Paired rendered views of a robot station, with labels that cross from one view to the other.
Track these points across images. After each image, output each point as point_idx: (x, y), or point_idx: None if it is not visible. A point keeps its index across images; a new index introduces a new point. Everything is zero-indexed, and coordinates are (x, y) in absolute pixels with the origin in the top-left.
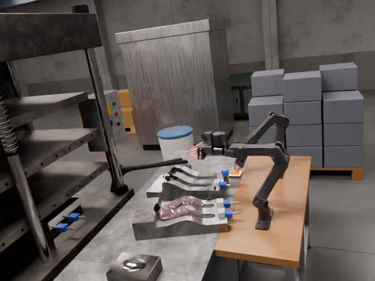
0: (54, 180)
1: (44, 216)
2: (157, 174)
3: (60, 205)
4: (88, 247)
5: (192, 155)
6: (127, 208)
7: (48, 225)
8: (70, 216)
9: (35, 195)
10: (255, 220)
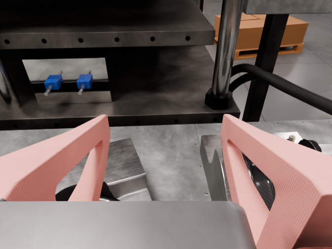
0: (126, 16)
1: (20, 47)
2: (314, 124)
3: (79, 51)
4: (25, 134)
5: (85, 194)
6: (155, 134)
7: (23, 63)
8: (75, 75)
9: (73, 18)
10: None
